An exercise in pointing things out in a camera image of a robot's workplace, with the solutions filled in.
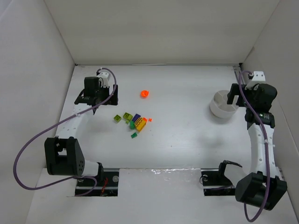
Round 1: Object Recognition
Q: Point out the orange round lego piece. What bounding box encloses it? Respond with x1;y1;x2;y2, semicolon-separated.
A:
140;90;149;98

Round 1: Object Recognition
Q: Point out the yellow long lego brick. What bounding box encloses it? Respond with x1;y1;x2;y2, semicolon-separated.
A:
135;120;147;132

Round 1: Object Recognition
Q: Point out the yellow striped curved lego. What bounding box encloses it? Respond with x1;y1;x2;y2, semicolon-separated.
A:
135;117;146;128

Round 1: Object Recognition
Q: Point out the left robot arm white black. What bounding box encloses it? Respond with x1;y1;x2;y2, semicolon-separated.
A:
44;72;118;181

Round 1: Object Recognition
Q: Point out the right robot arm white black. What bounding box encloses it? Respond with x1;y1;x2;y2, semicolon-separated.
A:
223;84;287;210

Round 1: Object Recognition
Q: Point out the white round divided container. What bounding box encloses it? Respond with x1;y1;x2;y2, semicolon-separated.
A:
209;90;239;119

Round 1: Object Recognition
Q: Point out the lime green square lego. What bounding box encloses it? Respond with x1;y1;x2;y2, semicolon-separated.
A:
114;115;121;123

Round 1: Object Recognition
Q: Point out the lime green lego with swirl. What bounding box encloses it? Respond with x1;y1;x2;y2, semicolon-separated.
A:
123;112;133;121

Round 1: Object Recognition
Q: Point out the purple lego plate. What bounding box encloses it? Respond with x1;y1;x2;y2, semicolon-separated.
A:
132;114;141;122

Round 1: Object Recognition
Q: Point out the dark green curved lego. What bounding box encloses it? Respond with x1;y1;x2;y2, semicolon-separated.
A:
129;121;135;130

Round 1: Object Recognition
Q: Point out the small dark green lego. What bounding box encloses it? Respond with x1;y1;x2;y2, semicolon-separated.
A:
131;133;137;139

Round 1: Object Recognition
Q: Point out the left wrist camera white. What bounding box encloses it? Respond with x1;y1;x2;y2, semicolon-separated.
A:
96;68;111;88

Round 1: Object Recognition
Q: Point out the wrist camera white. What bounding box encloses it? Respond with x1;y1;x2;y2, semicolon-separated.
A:
243;71;266;89
96;68;111;88

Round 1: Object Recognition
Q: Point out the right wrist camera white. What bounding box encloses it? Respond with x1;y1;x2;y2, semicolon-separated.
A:
243;71;266;89

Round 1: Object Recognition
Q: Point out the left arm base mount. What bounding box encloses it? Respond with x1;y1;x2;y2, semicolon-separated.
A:
75;168;120;197

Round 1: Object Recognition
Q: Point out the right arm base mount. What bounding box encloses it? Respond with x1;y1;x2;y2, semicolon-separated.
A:
199;169;235;196

